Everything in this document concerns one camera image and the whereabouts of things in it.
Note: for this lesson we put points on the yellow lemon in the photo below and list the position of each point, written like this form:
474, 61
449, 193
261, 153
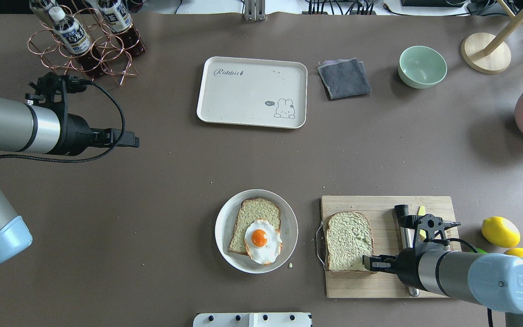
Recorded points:
500, 232
516, 251

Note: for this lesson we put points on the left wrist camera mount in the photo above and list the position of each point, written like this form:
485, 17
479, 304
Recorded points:
52, 88

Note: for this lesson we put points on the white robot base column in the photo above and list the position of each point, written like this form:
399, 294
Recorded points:
254, 319

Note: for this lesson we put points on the green bowl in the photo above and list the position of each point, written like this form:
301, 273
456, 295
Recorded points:
421, 67

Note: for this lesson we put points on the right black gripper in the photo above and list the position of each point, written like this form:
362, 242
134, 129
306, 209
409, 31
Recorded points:
407, 264

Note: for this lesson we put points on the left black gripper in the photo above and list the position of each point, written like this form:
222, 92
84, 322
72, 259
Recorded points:
76, 133

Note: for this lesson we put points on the tea bottle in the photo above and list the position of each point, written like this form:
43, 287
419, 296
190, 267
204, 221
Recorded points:
115, 14
70, 31
41, 9

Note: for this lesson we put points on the wooden cutting board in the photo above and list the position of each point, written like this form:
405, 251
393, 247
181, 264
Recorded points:
387, 240

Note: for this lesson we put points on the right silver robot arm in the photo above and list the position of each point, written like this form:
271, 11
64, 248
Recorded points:
494, 281

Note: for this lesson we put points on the bread slice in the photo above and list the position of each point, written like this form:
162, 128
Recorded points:
250, 211
348, 240

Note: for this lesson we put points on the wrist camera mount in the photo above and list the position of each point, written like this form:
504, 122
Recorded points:
425, 232
52, 88

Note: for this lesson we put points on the wooden mug tree stand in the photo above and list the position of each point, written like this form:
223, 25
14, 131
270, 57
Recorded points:
488, 53

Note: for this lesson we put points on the cream rabbit tray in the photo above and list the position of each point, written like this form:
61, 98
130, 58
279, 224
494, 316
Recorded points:
254, 92

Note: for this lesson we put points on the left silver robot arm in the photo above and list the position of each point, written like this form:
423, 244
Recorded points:
42, 130

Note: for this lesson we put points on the copper wire bottle rack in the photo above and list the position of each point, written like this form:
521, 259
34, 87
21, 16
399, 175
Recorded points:
111, 53

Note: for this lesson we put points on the white round plate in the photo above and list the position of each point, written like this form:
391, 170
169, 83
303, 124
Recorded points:
225, 224

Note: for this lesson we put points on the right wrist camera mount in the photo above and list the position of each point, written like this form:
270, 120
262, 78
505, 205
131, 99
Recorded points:
425, 232

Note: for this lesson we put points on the fried egg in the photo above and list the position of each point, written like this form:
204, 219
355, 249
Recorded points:
263, 242

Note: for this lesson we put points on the grey folded cloth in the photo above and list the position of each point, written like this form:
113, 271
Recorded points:
344, 78

